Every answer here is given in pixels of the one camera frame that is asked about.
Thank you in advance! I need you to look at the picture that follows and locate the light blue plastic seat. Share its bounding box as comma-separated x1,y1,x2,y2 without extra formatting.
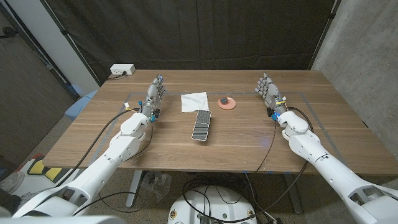
64,83,99,121

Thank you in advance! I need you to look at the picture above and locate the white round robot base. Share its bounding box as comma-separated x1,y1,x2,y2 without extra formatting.
167,185,258,224

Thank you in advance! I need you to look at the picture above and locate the backdrop stand pole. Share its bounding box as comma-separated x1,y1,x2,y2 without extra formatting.
308,0,342,71
40,0,102,86

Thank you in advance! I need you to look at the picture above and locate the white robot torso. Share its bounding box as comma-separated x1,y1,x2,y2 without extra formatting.
0,214,127,224

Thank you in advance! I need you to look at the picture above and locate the pink round disc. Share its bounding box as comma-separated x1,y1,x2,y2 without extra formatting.
217,96,237,111

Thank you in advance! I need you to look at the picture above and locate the clear plastic bag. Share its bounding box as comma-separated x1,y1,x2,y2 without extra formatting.
141,170,172,203

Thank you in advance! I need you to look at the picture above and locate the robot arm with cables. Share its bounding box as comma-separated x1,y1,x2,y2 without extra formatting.
55,107,141,188

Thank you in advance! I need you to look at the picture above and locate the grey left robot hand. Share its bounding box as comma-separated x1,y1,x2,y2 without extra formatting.
141,73,167,117

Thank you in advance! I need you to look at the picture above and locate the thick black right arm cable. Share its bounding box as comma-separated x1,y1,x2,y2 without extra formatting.
198,106,315,224

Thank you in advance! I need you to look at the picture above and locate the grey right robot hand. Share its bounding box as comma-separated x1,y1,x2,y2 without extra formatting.
254,72,289,117

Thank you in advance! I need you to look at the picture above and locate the white power strip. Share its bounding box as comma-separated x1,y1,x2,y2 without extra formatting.
109,63,136,76

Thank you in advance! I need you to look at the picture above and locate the black power strip cable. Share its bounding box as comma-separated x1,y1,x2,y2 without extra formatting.
107,71,127,81

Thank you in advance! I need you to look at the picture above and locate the grey sneaker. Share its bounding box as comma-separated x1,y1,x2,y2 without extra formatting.
0,171,25,195

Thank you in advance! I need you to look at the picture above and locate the white paper napkin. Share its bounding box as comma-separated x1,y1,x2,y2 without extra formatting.
180,91,210,113

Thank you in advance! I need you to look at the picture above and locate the grey table leg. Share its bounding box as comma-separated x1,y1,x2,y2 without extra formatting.
126,170,144,208
283,173,303,215

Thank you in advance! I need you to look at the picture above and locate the pink-rimmed folding compact mirror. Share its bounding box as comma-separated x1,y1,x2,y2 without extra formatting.
191,109,213,142

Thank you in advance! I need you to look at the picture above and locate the black backdrop curtain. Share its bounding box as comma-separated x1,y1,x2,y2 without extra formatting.
40,0,340,85

